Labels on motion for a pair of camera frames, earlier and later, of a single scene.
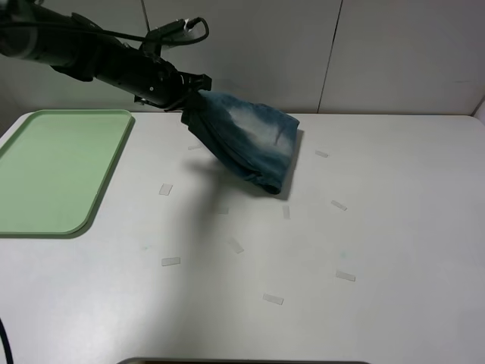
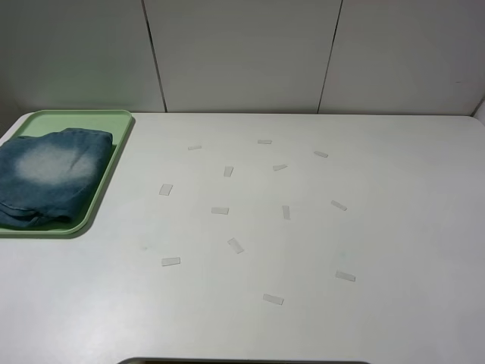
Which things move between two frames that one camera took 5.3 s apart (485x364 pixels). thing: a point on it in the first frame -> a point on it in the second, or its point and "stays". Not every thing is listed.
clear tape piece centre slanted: (236, 246) stays
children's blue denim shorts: (254, 140) -> (46, 179)
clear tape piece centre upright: (286, 211) stays
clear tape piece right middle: (339, 205) stays
